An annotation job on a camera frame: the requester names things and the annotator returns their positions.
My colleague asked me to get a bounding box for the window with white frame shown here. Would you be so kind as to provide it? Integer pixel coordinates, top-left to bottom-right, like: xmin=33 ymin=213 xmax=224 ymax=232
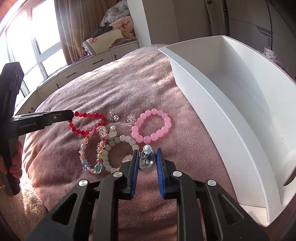
xmin=1 ymin=1 xmax=67 ymax=102

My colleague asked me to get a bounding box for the red bead bracelet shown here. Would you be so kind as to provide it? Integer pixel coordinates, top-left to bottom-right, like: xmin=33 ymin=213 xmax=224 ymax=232
xmin=68 ymin=111 xmax=107 ymax=137

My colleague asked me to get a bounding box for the silver swan charm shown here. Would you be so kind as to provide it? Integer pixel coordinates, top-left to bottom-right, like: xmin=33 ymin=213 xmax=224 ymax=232
xmin=97 ymin=126 xmax=117 ymax=141

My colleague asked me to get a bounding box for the clear crystal spiky brooch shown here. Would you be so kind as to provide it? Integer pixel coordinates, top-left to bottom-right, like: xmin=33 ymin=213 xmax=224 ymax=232
xmin=126 ymin=114 xmax=137 ymax=125

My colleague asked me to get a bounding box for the person's left hand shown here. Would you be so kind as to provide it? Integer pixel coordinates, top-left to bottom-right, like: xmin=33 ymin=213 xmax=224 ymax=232
xmin=0 ymin=141 xmax=22 ymax=179

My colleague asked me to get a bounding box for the white bead bracelet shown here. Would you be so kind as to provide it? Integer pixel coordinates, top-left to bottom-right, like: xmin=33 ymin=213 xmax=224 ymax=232
xmin=101 ymin=134 xmax=140 ymax=174

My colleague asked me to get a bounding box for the white window seat drawer cabinet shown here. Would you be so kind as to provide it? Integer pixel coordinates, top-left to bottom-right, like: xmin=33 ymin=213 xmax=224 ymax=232
xmin=14 ymin=40 xmax=139 ymax=115

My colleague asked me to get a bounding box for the pink fleece bed blanket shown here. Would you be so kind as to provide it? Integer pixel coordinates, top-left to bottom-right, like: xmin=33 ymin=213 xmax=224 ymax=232
xmin=1 ymin=45 xmax=234 ymax=240

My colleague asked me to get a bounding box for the leaning narrow mirror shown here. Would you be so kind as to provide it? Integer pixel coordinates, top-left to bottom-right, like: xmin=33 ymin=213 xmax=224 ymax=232
xmin=205 ymin=0 xmax=225 ymax=36

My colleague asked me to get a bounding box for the white plastic storage bin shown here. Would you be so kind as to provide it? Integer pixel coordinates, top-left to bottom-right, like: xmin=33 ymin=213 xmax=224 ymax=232
xmin=161 ymin=36 xmax=295 ymax=227

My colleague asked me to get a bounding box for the silver pendant charm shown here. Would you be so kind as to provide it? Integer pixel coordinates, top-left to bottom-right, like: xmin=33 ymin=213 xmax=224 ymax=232
xmin=139 ymin=144 xmax=156 ymax=170

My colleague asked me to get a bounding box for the pile of folded blankets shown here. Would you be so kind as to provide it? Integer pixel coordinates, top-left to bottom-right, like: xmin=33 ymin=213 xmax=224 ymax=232
xmin=82 ymin=1 xmax=137 ymax=55

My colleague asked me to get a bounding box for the pink bead bracelet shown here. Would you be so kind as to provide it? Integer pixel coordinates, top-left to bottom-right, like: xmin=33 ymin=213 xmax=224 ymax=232
xmin=131 ymin=108 xmax=173 ymax=144

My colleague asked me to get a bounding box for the grey wardrobe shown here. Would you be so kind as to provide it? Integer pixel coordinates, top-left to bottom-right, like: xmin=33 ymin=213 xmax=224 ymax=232
xmin=226 ymin=1 xmax=295 ymax=80

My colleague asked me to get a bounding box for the brown window curtain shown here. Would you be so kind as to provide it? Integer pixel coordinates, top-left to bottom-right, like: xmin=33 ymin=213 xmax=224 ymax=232
xmin=54 ymin=0 xmax=118 ymax=65

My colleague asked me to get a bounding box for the multicolour pastel bead bracelet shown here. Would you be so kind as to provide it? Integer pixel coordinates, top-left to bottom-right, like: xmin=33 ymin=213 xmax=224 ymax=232
xmin=79 ymin=126 xmax=107 ymax=175

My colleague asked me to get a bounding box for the pink cartoon cloth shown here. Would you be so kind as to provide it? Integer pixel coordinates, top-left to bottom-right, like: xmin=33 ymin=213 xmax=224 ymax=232
xmin=258 ymin=48 xmax=288 ymax=73

